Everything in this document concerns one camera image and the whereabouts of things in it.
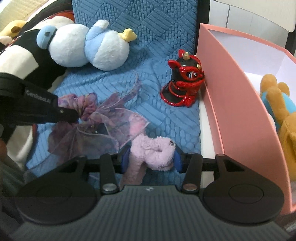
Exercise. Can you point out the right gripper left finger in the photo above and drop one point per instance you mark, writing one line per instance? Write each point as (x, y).
(110, 165)

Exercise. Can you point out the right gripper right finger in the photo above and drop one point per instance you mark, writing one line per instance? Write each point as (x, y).
(191, 165)

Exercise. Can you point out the pink plush toy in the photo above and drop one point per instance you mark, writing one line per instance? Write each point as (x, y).
(154, 153)

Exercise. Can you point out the white blue plush duck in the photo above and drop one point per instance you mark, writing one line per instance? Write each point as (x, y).
(75, 45)

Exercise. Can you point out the orange plush dog blue shirt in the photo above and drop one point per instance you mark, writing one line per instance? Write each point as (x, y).
(276, 98)

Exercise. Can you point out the person's left hand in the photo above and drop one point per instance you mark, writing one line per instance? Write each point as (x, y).
(3, 150)

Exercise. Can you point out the black white plush pillow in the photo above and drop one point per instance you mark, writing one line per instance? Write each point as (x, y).
(24, 59)

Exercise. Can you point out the yellow plush toy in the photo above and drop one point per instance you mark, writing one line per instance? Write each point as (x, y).
(11, 31)

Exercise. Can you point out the red black lion figurine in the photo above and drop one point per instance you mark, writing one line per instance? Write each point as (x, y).
(187, 77)

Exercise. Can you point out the pink cardboard box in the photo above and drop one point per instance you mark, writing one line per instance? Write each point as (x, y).
(234, 64)

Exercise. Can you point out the blue quilted bedspread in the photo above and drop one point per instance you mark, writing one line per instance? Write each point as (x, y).
(162, 27)

